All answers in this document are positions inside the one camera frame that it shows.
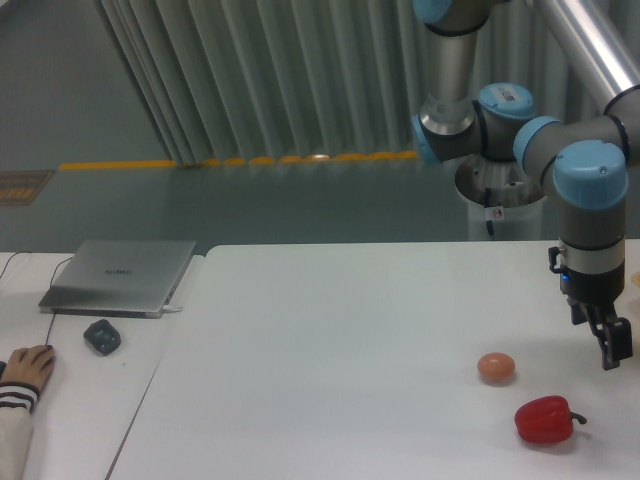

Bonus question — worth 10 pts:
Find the person's hand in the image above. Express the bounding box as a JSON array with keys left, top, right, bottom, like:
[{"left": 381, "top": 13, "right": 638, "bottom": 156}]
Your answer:
[{"left": 1, "top": 345, "right": 50, "bottom": 394}]

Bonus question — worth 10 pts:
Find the silver closed laptop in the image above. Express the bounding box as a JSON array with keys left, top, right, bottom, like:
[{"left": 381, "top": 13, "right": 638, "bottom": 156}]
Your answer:
[{"left": 39, "top": 240, "right": 196, "bottom": 318}]

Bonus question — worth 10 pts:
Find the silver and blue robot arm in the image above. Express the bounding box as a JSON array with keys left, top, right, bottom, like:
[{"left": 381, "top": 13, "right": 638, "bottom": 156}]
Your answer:
[{"left": 412, "top": 1, "right": 639, "bottom": 370}]

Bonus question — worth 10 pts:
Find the small black plastic device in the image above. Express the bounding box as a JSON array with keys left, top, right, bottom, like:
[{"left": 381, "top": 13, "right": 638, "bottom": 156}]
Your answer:
[{"left": 83, "top": 319, "right": 122, "bottom": 356}]

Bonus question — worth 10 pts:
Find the red bell pepper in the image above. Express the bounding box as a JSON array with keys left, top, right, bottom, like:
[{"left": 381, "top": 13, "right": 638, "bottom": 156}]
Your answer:
[{"left": 514, "top": 395, "right": 588, "bottom": 444}]

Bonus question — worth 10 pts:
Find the white usb dongle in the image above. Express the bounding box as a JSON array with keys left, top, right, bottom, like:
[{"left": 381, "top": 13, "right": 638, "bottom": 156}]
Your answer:
[{"left": 162, "top": 305, "right": 183, "bottom": 314}]

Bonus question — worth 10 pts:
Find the thin black laptop cable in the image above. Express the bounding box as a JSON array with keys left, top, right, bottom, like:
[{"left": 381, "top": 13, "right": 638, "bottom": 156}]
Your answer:
[{"left": 0, "top": 250, "right": 75, "bottom": 291}]

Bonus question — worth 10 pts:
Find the white pleated curtain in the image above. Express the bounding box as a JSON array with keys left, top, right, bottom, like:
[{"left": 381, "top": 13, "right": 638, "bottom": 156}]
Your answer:
[{"left": 93, "top": 0, "right": 640, "bottom": 166}]

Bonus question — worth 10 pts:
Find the brown egg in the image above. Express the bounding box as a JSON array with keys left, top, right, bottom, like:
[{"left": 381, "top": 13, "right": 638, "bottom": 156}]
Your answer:
[{"left": 477, "top": 352, "right": 516, "bottom": 383}]

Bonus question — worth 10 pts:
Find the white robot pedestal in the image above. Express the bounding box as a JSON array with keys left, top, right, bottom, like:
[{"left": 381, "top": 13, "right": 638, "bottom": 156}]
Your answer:
[{"left": 454, "top": 154, "right": 546, "bottom": 241}]

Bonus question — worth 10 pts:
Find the white striped sleeve forearm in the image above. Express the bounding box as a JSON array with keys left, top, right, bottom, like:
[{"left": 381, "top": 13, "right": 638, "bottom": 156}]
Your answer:
[{"left": 1, "top": 362, "right": 40, "bottom": 479}]

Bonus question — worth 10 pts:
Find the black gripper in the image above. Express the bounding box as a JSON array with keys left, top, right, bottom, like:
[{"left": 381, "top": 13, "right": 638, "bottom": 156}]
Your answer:
[{"left": 548, "top": 244, "right": 631, "bottom": 370}]

